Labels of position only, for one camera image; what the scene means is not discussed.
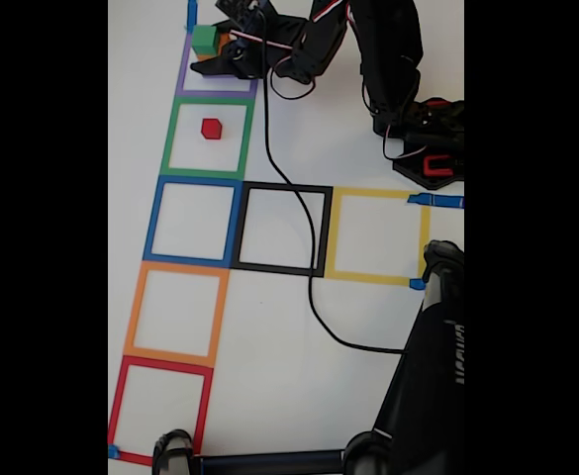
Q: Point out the green cube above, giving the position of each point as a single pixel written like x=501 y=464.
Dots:
x=204 y=40

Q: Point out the small red cube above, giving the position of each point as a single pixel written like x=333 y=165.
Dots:
x=211 y=129

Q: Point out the orange cube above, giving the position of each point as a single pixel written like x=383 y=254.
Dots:
x=223 y=39

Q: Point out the blue tape strip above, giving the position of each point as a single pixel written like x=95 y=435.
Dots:
x=416 y=284
x=113 y=451
x=442 y=201
x=191 y=12

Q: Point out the red table clamp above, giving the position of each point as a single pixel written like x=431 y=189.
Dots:
x=437 y=170

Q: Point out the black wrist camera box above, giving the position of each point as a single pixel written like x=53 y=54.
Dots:
x=239 y=7

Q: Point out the purple square frame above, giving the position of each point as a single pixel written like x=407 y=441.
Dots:
x=181 y=79

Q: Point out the green square frame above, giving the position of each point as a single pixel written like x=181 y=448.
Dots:
x=166 y=143

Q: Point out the blue square frame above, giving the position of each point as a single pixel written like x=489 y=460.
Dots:
x=185 y=259

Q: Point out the black square frame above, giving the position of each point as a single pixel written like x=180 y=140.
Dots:
x=259 y=267

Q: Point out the yellow square frame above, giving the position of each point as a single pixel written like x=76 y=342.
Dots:
x=368 y=278

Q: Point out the orange square frame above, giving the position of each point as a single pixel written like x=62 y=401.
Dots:
x=133 y=316

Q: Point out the red square frame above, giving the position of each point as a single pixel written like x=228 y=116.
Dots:
x=116 y=406

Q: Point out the black camera tripod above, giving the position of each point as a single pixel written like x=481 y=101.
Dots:
x=417 y=396

